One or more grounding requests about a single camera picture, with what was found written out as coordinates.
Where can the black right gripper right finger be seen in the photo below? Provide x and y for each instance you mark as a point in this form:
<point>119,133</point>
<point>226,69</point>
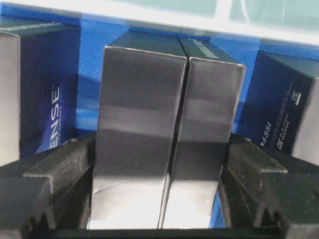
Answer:
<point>264,188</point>

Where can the black RealSense box top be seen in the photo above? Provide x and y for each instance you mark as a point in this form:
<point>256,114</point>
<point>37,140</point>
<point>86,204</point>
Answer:
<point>38,86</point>

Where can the clear plastic storage case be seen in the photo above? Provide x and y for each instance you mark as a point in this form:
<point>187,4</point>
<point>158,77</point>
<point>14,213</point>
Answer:
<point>283,20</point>

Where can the black realsense box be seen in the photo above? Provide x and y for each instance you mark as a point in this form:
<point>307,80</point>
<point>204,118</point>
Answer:
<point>281,111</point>
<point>38,86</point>
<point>167,107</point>

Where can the blue mat inside case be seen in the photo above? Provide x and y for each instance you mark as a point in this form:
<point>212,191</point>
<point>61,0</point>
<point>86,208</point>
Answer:
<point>97,34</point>

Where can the black RealSense box bottom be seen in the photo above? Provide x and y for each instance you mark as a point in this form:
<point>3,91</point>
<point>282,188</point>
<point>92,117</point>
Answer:
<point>281,111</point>

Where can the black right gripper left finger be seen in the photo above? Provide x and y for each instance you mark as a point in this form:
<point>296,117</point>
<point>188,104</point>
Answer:
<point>47,190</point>

